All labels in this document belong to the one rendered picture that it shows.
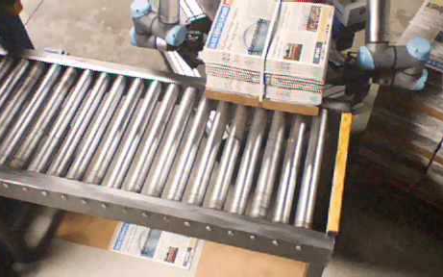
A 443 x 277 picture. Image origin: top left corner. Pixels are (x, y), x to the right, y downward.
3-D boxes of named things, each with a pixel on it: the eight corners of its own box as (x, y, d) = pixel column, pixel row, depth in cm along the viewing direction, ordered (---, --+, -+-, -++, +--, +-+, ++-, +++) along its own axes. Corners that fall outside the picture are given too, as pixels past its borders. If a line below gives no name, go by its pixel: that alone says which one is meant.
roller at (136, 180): (183, 91, 175) (182, 82, 171) (138, 204, 148) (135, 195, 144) (169, 89, 176) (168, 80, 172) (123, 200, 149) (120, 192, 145)
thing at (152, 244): (206, 214, 230) (205, 212, 229) (188, 270, 213) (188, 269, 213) (132, 197, 236) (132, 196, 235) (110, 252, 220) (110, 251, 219)
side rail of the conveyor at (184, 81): (345, 121, 173) (351, 99, 164) (343, 134, 170) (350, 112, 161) (8, 64, 196) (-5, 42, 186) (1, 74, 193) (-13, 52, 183)
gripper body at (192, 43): (198, 42, 173) (166, 37, 175) (200, 61, 179) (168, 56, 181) (204, 29, 177) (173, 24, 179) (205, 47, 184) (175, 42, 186)
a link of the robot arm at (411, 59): (400, 53, 152) (391, 77, 161) (436, 52, 152) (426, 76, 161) (394, 36, 157) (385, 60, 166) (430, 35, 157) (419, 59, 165)
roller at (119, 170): (165, 88, 176) (163, 79, 172) (118, 199, 150) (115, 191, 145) (153, 87, 177) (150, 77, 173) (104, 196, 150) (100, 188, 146)
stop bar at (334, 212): (352, 116, 159) (353, 113, 158) (337, 236, 135) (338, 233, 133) (341, 115, 160) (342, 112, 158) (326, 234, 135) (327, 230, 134)
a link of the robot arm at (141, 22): (162, 6, 169) (166, 30, 178) (139, -7, 173) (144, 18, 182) (147, 17, 165) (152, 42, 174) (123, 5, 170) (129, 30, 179)
